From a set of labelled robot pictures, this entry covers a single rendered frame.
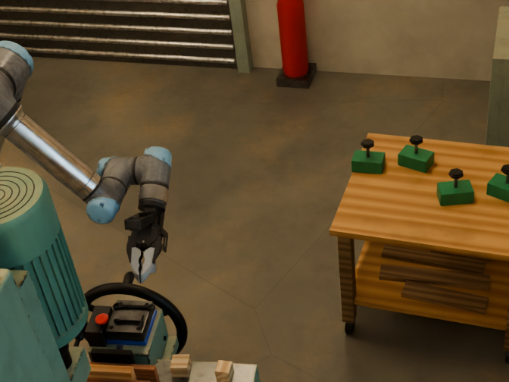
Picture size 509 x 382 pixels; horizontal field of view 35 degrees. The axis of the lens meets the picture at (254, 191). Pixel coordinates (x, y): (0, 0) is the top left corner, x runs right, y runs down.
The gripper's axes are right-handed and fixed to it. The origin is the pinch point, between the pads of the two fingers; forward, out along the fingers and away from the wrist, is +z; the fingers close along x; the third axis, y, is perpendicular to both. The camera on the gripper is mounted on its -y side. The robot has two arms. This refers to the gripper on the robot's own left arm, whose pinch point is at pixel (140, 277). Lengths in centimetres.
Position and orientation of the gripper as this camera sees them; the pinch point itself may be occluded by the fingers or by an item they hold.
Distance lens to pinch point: 206.1
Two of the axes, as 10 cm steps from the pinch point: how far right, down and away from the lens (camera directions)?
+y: 2.1, 3.6, 9.1
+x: -9.7, 0.1, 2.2
